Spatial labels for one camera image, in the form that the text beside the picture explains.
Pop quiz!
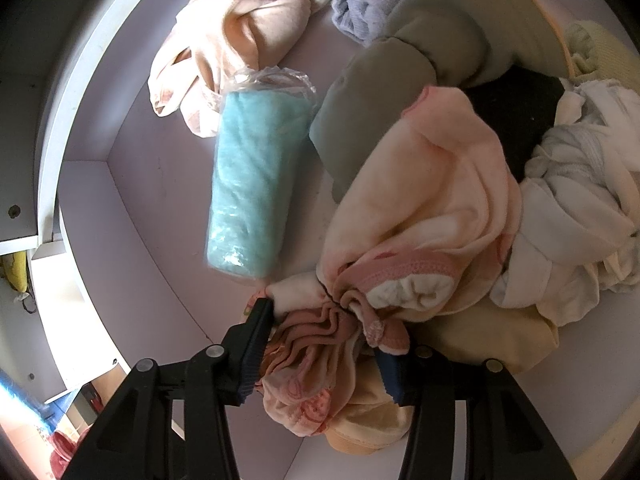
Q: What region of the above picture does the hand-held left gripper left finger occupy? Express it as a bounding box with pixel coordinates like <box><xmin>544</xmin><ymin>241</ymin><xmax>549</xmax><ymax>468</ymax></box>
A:
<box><xmin>60</xmin><ymin>297</ymin><xmax>276</xmax><ymax>480</ymax></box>

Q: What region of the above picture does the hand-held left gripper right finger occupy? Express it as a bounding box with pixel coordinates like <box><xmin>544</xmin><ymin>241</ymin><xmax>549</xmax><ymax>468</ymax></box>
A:
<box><xmin>375</xmin><ymin>345</ymin><xmax>591</xmax><ymax>480</ymax></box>

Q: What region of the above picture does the cream cloth bundle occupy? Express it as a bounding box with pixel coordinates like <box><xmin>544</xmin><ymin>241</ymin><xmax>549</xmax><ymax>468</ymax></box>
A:
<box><xmin>325</xmin><ymin>305</ymin><xmax>561</xmax><ymax>456</ymax></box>

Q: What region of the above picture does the pink printed cloth bundle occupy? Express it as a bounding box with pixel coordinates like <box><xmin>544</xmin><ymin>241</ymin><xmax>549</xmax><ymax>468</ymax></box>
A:
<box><xmin>245</xmin><ymin>86</ymin><xmax>523</xmax><ymax>436</ymax></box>

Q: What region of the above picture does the teal towel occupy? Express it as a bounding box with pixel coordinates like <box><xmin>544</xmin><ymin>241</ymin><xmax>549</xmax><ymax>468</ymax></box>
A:
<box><xmin>205</xmin><ymin>66</ymin><xmax>318</xmax><ymax>281</ymax></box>

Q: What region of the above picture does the white storage bin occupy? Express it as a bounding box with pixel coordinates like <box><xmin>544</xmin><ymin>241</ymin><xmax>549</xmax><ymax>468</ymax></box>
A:
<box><xmin>0</xmin><ymin>0</ymin><xmax>640</xmax><ymax>480</ymax></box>

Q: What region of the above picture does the blue plaid storage box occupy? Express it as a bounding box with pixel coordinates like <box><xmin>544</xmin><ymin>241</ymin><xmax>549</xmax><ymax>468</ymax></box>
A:
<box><xmin>0</xmin><ymin>367</ymin><xmax>73</xmax><ymax>441</ymax></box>

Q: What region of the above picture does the white cloth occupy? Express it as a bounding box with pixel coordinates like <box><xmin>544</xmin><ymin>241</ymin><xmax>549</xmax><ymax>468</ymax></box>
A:
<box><xmin>490</xmin><ymin>77</ymin><xmax>640</xmax><ymax>328</ymax></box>

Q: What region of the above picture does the black cloth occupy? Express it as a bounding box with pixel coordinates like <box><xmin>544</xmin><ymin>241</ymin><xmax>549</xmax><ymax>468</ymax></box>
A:
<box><xmin>460</xmin><ymin>67</ymin><xmax>581</xmax><ymax>183</ymax></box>

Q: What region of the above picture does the peach cloth bundle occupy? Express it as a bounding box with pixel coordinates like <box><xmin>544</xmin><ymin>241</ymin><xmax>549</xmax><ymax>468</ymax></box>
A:
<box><xmin>148</xmin><ymin>0</ymin><xmax>348</xmax><ymax>138</ymax></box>

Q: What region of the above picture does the pale green cloth bundle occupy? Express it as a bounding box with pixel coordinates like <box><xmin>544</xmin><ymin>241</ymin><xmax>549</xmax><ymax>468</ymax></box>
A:
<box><xmin>309</xmin><ymin>0</ymin><xmax>571</xmax><ymax>201</ymax></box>

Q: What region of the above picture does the lavender knit cloth roll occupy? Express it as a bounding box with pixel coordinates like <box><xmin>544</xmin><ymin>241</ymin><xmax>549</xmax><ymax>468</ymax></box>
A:
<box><xmin>331</xmin><ymin>0</ymin><xmax>441</xmax><ymax>45</ymax></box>

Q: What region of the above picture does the pale yellow cloth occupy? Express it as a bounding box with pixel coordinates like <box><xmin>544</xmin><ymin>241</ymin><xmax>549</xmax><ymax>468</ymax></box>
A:
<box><xmin>565</xmin><ymin>20</ymin><xmax>626</xmax><ymax>83</ymax></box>

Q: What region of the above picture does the red ruffled cushion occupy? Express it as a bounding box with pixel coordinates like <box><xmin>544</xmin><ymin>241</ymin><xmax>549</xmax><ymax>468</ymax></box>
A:
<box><xmin>47</xmin><ymin>430</ymin><xmax>82</xmax><ymax>480</ymax></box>

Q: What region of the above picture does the yellow object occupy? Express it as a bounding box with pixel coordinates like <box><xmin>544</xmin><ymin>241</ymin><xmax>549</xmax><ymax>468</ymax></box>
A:
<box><xmin>0</xmin><ymin>250</ymin><xmax>29</xmax><ymax>293</ymax></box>

